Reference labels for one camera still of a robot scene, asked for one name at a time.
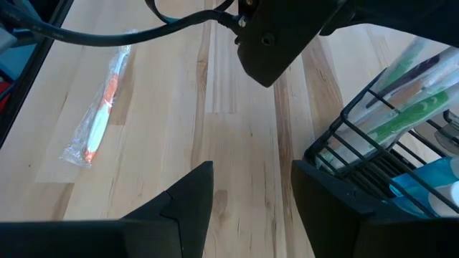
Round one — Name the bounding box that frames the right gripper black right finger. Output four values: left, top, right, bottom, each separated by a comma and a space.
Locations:
290, 159, 459, 258

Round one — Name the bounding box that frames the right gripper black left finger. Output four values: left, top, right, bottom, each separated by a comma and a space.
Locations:
0, 160, 215, 258

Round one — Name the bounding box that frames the green toothbrush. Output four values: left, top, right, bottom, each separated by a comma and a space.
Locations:
376, 35, 437, 92
315, 89, 459, 169

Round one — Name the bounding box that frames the black wire toothbrush caddy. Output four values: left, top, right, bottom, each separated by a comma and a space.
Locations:
303, 64, 459, 219

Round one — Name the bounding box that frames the purple toothbrush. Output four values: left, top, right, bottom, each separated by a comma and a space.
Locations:
364, 52, 444, 109

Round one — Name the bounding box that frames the small teal mouthwash bottle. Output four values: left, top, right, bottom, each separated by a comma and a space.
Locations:
389, 178, 459, 219
390, 156, 459, 191

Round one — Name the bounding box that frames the person's leg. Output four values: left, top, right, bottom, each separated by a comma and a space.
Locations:
0, 34, 42, 83

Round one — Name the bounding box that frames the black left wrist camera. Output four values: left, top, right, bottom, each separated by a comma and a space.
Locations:
235, 0, 348, 89

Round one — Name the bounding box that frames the black left camera cable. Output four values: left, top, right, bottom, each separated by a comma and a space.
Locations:
0, 0, 248, 48

